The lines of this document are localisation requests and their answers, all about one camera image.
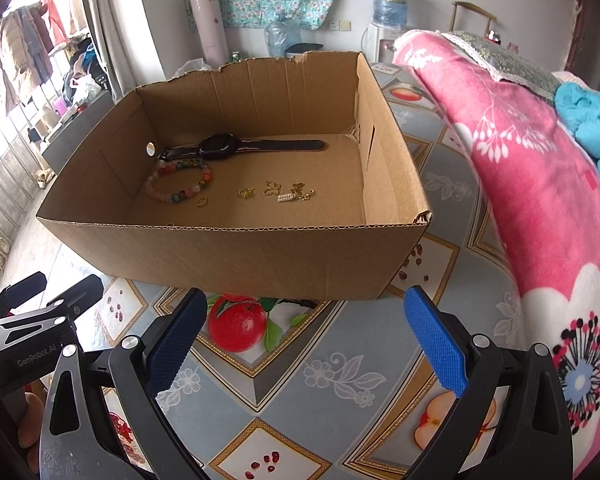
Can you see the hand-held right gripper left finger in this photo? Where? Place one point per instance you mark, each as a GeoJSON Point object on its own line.
{"type": "Point", "coordinates": [175, 342]}

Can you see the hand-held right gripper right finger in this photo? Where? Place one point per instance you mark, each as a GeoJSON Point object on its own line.
{"type": "Point", "coordinates": [435, 342]}

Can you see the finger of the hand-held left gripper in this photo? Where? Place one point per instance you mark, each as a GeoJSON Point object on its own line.
{"type": "Point", "coordinates": [77, 297]}
{"type": "Point", "coordinates": [15, 292]}

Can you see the brown cardboard box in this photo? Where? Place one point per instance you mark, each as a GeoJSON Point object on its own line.
{"type": "Point", "coordinates": [230, 260]}

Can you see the gold swirl earring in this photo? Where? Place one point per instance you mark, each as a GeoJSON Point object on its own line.
{"type": "Point", "coordinates": [271, 189]}

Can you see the silver comb shaped pendant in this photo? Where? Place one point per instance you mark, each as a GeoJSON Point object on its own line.
{"type": "Point", "coordinates": [285, 198]}

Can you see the pink and black wristwatch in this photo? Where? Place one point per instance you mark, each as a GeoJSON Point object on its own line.
{"type": "Point", "coordinates": [220, 146]}

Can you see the person's left hand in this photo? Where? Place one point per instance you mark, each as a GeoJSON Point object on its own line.
{"type": "Point", "coordinates": [30, 430]}

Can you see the fruit print tablecloth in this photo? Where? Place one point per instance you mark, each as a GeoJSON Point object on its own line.
{"type": "Point", "coordinates": [330, 360]}

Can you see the grey cabinet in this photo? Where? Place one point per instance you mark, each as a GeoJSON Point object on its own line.
{"type": "Point", "coordinates": [77, 130]}

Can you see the pink floral blanket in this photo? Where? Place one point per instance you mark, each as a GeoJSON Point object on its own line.
{"type": "Point", "coordinates": [520, 185]}

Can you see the hanging clothes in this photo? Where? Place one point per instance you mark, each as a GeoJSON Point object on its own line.
{"type": "Point", "coordinates": [25, 45]}

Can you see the white plastic bag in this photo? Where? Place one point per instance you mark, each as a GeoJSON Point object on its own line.
{"type": "Point", "coordinates": [192, 70]}

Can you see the blue plush toy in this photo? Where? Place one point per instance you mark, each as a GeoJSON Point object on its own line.
{"type": "Point", "coordinates": [590, 115]}

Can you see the white curtain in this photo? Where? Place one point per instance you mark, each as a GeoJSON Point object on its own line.
{"type": "Point", "coordinates": [125, 25]}

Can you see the lace trimmed pillow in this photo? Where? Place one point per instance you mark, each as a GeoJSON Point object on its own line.
{"type": "Point", "coordinates": [510, 62]}

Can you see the pink rolled mat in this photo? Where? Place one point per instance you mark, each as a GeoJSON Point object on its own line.
{"type": "Point", "coordinates": [209, 30]}

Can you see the white water dispenser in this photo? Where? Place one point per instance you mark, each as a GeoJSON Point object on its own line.
{"type": "Point", "coordinates": [380, 45]}

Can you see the black round appliance lid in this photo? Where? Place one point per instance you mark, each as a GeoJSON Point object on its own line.
{"type": "Point", "coordinates": [305, 50]}

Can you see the clear water jug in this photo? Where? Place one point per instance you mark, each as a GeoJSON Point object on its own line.
{"type": "Point", "coordinates": [282, 35]}

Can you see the wooden chair frame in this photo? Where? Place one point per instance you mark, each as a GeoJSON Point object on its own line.
{"type": "Point", "coordinates": [472, 17]}

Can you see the wall socket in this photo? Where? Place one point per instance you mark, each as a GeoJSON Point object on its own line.
{"type": "Point", "coordinates": [341, 25]}

